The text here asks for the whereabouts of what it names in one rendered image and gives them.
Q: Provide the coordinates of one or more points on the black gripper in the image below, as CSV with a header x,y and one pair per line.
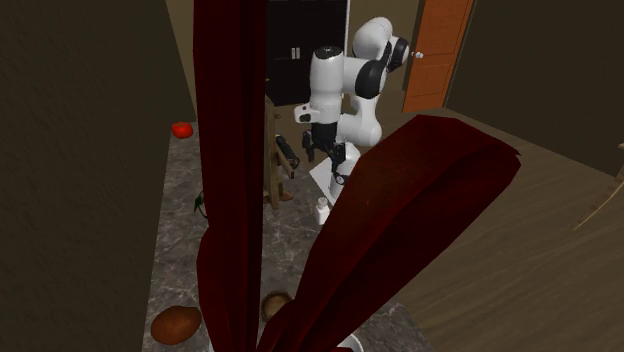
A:
x,y
324,132

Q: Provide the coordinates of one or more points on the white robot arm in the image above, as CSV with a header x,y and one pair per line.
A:
x,y
327,78

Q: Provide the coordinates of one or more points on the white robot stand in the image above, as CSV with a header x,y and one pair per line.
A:
x,y
322,176

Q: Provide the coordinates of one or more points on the black bottle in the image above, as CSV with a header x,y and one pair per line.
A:
x,y
287,151

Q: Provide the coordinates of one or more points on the wooden bottle rack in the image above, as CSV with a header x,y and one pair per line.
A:
x,y
271,161

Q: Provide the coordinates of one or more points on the small white bottle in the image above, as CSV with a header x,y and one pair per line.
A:
x,y
322,211

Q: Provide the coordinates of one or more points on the dark red potted plant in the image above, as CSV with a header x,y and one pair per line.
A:
x,y
229,146

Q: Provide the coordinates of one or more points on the black cabinet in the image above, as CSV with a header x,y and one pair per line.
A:
x,y
304,39

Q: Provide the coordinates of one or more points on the green leaf sprig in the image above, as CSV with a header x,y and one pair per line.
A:
x,y
200,203

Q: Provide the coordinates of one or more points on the red tomato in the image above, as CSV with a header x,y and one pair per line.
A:
x,y
182,129

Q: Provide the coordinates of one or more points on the orange wooden door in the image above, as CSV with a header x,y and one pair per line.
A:
x,y
436,53

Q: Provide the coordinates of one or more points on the brown wooden bowl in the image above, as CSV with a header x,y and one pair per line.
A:
x,y
274,305

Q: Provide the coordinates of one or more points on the brown potato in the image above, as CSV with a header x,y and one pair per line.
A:
x,y
176,324

